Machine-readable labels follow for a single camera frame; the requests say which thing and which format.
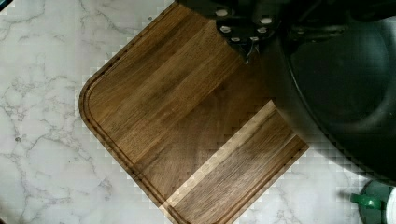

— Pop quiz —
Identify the dark green bowl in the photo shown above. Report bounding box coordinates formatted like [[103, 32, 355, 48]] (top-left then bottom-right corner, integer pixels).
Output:
[[260, 18, 396, 185]]

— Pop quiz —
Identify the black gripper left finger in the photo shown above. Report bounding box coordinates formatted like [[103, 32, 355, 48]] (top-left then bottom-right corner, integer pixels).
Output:
[[177, 0, 280, 63]]

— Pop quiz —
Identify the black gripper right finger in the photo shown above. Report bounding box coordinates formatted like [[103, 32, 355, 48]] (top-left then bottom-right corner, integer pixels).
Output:
[[280, 0, 395, 45]]

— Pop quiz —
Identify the green and white mug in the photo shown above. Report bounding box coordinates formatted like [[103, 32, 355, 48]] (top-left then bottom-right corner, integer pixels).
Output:
[[349, 180, 396, 224]]

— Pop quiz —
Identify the wooden cutting board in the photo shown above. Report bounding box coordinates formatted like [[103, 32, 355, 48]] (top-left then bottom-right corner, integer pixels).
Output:
[[79, 4, 306, 224]]

